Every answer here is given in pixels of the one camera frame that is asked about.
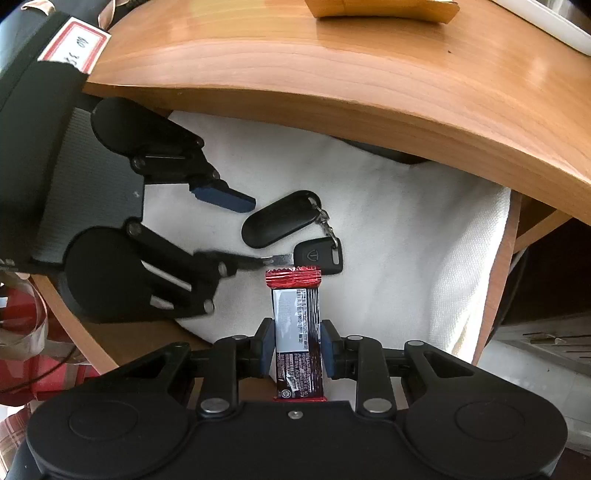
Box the black key fob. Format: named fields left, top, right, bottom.
left=241, top=190, right=322, bottom=248

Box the wooden side table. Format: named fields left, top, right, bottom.
left=85, top=0, right=591, bottom=252

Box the white satin ribbon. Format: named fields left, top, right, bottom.
left=0, top=277, right=51, bottom=361

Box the grey metal rack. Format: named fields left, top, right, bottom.
left=496, top=314, right=591, bottom=365

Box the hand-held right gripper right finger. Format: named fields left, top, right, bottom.
left=321, top=318, right=476, bottom=418

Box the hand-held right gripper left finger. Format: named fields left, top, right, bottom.
left=117, top=318, right=276, bottom=418

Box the red snack bar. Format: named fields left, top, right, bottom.
left=264, top=268, right=328, bottom=402

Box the white cloth liner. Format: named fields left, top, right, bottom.
left=168, top=110, right=513, bottom=365

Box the black car key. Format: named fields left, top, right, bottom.
left=261, top=236, right=345, bottom=277

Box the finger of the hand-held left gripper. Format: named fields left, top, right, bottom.
left=130, top=143, right=256, bottom=214
left=124, top=220, right=271, bottom=320

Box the gold snack packet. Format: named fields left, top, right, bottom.
left=305, top=0, right=460, bottom=23

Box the glass electric kettle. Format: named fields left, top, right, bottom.
left=492, top=0, right=591, bottom=54

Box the grey paper bag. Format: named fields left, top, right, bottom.
left=21, top=0, right=139, bottom=26

